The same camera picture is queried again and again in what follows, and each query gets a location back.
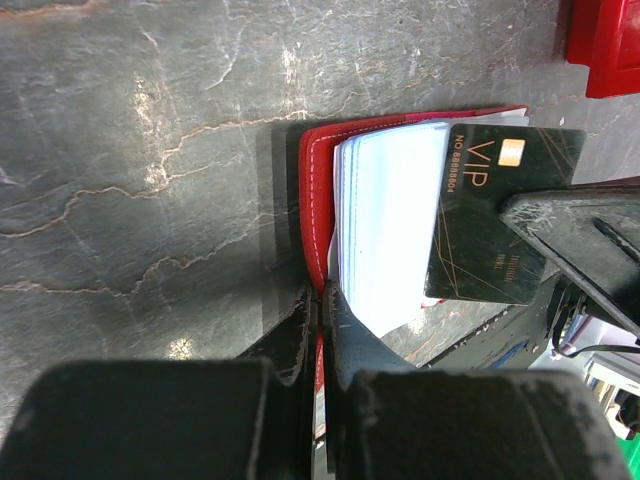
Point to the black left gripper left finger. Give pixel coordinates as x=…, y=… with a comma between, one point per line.
x=250, y=417

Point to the red leather card holder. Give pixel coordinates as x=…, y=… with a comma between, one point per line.
x=368, y=191

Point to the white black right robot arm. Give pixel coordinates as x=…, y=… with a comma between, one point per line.
x=569, y=302

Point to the red plastic bin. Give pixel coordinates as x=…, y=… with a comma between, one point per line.
x=603, y=35

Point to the black credit card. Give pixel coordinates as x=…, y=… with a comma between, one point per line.
x=474, y=255

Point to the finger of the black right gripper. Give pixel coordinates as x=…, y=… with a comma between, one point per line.
x=592, y=236

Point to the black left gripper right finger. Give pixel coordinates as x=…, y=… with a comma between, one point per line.
x=387, y=419

